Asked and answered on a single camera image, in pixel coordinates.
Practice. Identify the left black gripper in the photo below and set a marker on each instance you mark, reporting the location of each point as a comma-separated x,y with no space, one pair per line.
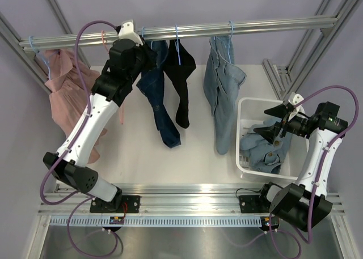
150,55

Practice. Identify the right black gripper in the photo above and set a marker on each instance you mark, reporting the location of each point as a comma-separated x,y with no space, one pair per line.
270,133

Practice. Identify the blue hanger of pale denim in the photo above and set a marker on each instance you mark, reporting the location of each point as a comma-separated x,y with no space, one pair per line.
226,44

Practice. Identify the aluminium frame left post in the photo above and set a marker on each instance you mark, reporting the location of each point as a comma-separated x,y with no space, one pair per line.
32,14

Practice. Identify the light blue denim skirt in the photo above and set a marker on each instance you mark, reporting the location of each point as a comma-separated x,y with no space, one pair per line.
264,156

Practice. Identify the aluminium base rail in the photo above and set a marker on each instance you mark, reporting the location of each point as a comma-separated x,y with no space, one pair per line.
182,200

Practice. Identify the pink wire hanger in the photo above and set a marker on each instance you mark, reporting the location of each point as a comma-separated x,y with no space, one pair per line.
121,109

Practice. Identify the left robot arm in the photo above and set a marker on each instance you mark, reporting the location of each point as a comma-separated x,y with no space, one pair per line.
127,59

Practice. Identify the blue hanger of pink dress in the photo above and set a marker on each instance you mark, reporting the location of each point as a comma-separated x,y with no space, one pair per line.
41,56

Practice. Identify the aluminium frame right post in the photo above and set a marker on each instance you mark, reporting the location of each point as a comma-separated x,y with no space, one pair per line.
312,47

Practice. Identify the dark blue denim skirt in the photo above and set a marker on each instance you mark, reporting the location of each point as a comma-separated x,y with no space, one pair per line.
151,85

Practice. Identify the pink ruffled dress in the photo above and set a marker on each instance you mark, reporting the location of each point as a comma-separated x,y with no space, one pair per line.
68,99

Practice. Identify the black garment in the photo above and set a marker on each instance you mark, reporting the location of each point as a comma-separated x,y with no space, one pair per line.
178,76

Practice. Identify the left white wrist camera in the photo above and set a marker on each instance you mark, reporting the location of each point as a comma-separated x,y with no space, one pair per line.
127,31

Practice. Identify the aluminium hanging rail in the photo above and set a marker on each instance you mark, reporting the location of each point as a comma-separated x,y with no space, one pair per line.
216,29

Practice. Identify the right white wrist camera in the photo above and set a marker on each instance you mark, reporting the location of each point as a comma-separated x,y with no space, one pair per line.
293,102

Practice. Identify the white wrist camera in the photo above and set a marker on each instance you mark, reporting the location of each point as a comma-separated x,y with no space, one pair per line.
293,102
127,31

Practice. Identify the pale blue denim garment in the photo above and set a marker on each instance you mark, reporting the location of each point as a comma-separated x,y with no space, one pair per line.
221,85

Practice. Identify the white plastic basket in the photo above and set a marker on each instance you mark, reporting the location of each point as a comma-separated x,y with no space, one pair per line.
251,112

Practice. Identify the white slotted cable duct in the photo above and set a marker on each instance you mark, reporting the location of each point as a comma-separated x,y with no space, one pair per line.
157,221

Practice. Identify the aluminium frame post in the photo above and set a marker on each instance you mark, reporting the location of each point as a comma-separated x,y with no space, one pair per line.
32,14
312,47

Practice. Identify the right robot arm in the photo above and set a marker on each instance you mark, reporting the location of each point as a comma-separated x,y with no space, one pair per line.
303,204

